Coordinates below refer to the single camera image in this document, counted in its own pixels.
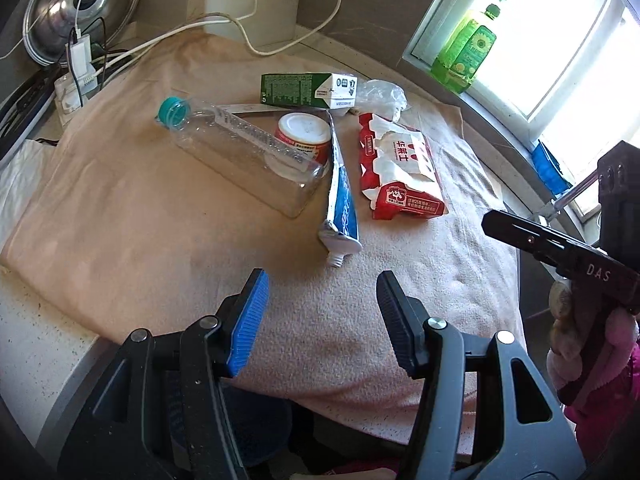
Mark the white printed paper strip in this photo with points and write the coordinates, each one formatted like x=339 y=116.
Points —
x=250 y=108

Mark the white charger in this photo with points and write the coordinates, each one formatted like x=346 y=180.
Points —
x=79 y=57

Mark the steel pot lid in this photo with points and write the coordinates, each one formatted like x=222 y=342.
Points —
x=50 y=15

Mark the clear plastic bag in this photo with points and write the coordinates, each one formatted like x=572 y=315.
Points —
x=382 y=94

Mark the clear plastic bottle teal cap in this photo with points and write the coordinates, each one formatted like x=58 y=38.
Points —
x=240 y=155

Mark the white framed window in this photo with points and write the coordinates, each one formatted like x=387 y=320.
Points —
x=550 y=35

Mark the blue plastic item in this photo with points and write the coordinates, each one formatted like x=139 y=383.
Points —
x=547 y=167

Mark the white cloth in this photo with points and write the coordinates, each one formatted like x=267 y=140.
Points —
x=20 y=185

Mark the beige towel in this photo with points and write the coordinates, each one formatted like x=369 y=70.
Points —
x=150 y=220

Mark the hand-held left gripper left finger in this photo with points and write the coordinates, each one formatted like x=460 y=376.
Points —
x=247 y=320

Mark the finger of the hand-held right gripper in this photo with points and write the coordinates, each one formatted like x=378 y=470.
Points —
x=525 y=235

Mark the black appliance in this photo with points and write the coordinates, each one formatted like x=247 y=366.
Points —
x=25 y=105

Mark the blue toothpaste tube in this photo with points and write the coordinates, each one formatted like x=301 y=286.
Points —
x=342 y=200

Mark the red cup with white lid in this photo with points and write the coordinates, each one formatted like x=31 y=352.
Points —
x=305 y=132

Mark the green dish soap bottle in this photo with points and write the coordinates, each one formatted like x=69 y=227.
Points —
x=465 y=50

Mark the person's right forearm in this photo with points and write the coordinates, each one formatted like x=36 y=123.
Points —
x=615 y=410

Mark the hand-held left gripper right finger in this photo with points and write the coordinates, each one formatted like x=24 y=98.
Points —
x=395 y=320

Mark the silver metal rod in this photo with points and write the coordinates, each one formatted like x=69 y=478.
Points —
x=575 y=191

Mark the red and white wipes packet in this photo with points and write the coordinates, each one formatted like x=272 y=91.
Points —
x=400 y=160

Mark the person's right hand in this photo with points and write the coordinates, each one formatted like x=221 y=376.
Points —
x=561 y=305

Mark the green and white milk carton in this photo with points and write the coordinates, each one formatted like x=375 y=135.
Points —
x=295 y=89

